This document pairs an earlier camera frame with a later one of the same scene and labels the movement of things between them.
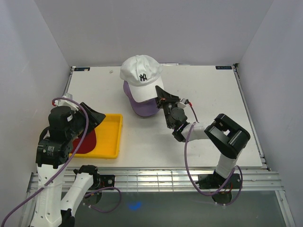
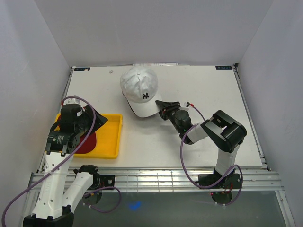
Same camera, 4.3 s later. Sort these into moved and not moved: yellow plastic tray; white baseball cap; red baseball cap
Moved: white baseball cap
Not moved: yellow plastic tray; red baseball cap
